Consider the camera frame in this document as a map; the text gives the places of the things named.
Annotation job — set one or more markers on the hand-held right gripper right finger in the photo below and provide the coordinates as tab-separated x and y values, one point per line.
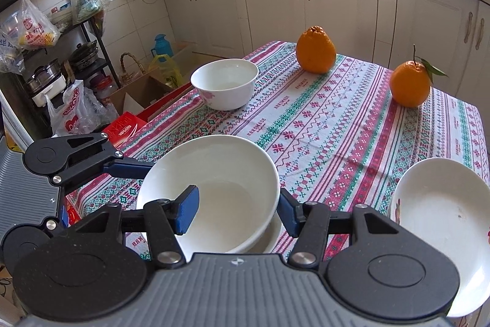
289	214

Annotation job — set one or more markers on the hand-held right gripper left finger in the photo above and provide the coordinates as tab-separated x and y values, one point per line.
187	212

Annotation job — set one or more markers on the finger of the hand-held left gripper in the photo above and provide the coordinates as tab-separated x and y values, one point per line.
126	167
53	226

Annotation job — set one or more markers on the white floral ceramic bowl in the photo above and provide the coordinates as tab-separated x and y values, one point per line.
272	235
226	93
229	166

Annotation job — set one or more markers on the white fruit-print plate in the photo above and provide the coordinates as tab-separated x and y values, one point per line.
440	227

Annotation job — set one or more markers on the red carton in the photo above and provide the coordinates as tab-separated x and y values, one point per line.
126	126

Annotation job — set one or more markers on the brown cardboard box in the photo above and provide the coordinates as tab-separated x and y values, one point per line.
141	93

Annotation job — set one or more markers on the white plastic bag red print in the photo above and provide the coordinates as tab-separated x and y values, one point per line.
72	112

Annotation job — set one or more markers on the patterned woven tablecloth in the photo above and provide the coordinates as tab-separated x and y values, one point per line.
325	127

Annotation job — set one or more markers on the wicker basket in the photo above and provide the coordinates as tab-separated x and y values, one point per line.
132	68

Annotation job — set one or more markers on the yellow plastic bag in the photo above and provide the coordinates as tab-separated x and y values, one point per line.
166	70

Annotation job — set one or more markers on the steel steamer pot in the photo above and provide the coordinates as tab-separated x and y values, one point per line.
46	78

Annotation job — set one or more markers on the black pan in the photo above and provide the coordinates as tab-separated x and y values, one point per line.
82	57

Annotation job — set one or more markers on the black metal shelf rack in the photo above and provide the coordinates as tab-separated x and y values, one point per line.
100	43

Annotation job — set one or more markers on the blue thermos jug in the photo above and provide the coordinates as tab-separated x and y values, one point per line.
162	45

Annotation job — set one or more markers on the clear plastic bag red print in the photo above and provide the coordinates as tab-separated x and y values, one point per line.
34	28

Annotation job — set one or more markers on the bumpy orange citrus fruit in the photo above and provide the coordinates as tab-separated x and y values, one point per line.
316	51

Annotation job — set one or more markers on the orange citrus fruit with leaf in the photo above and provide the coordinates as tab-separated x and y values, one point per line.
409	85

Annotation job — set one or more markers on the cream kitchen base cabinets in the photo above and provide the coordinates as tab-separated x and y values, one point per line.
268	5

